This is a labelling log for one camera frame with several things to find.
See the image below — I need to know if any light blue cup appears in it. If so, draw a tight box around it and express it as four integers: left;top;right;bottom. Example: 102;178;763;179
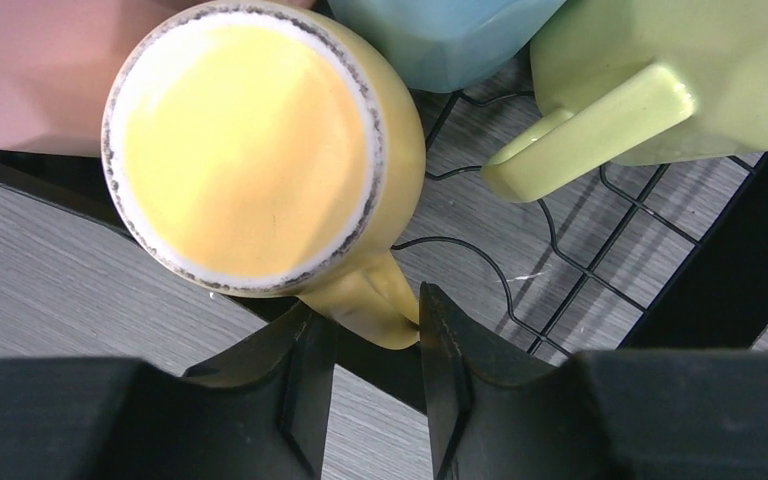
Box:
328;0;564;93

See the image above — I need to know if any large pink mug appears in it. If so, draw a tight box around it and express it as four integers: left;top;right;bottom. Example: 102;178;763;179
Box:
0;0;193;157

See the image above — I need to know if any light green mug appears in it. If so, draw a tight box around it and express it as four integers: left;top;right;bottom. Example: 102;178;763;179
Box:
481;1;768;203

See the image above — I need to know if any black wire dish rack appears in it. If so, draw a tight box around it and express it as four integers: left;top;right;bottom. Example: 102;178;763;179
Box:
0;46;768;415

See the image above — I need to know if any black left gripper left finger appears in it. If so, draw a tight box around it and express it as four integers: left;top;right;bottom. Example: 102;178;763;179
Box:
181;301;339;480

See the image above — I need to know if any yellow mug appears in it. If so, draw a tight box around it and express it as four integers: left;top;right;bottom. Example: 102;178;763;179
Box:
101;1;426;350

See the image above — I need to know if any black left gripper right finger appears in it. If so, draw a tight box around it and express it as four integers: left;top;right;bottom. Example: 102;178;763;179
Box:
418;282;574;480

